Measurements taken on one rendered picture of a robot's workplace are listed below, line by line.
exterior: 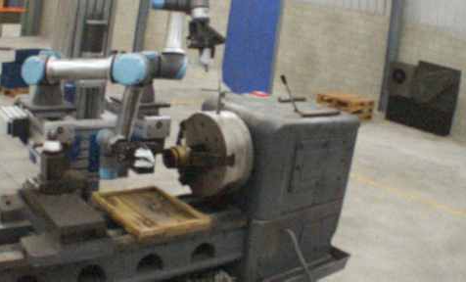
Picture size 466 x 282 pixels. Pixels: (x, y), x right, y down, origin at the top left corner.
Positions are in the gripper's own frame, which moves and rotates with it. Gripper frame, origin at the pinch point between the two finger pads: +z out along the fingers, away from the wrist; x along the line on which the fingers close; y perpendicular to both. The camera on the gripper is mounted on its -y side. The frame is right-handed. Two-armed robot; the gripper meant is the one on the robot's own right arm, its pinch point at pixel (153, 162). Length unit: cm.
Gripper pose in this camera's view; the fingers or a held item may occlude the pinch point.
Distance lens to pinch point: 171.8
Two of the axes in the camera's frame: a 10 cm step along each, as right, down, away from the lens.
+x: 1.1, -9.6, -2.4
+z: 6.5, 2.5, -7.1
